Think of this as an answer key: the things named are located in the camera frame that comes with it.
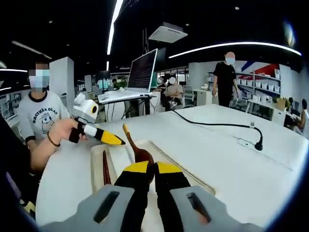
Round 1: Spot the person's left hand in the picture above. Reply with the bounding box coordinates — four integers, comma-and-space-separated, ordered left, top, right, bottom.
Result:
47, 118, 88, 145

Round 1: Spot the black power cable with plug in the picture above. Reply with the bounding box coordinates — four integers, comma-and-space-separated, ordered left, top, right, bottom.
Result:
171, 110, 264, 151

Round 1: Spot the table socket plate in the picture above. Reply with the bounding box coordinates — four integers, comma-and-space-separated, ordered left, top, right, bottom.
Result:
237, 137, 257, 148

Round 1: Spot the shelf with white boxes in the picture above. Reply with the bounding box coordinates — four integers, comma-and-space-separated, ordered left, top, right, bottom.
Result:
236, 69, 282, 102

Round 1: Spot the grey office chair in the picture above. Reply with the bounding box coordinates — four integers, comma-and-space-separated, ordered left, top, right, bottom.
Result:
183, 84, 197, 108

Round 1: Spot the white laptop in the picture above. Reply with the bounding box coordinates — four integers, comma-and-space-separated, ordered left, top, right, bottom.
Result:
97, 48, 159, 105

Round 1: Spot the brown wooden spoon utensil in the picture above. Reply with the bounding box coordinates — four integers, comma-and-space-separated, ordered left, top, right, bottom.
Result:
122, 123, 155, 187

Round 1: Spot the ceiling air conditioner unit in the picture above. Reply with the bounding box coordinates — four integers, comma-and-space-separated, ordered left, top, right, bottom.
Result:
148, 22, 189, 44

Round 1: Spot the long ceiling light strip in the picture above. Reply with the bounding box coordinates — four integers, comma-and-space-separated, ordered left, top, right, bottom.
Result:
106, 0, 124, 56
168, 42, 303, 59

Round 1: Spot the small laptop desk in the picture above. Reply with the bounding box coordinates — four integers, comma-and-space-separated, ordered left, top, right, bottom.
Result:
98, 94, 157, 122

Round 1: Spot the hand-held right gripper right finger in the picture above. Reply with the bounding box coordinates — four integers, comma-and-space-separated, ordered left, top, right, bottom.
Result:
154, 161, 264, 232

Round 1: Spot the plant in wooden box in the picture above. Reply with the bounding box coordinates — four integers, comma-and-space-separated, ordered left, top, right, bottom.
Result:
272, 95, 292, 112

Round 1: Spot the brown bead bracelet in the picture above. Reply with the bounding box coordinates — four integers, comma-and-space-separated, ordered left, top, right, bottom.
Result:
46, 131, 61, 148

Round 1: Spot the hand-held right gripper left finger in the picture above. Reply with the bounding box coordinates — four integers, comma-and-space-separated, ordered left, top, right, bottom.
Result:
40, 160, 149, 232

